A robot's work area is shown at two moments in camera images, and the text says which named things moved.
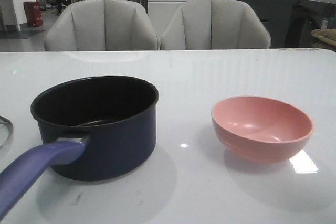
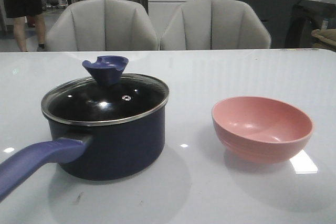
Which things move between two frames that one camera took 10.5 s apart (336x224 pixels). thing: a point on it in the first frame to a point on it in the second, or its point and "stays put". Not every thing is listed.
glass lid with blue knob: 6,121 to 107,96
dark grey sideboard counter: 275,1 stays put
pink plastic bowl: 260,129 stays put
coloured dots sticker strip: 299,49 stays put
